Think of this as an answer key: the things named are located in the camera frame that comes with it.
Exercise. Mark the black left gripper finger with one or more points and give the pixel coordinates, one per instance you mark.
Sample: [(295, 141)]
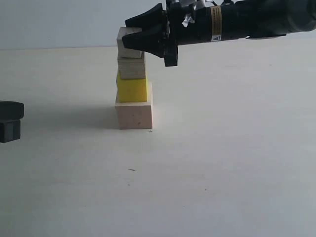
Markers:
[(11, 110), (9, 130)]

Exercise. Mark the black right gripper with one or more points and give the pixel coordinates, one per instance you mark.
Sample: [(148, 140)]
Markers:
[(159, 38)]

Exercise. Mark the medium wooden cube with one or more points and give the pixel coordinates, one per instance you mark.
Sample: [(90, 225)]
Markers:
[(132, 68)]

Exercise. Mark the yellow cube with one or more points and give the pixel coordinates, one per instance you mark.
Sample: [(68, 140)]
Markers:
[(132, 90)]

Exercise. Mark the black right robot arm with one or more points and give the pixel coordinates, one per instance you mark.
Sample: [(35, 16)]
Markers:
[(182, 22)]

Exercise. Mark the large wooden cube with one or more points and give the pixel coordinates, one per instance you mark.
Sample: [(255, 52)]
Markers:
[(136, 115)]

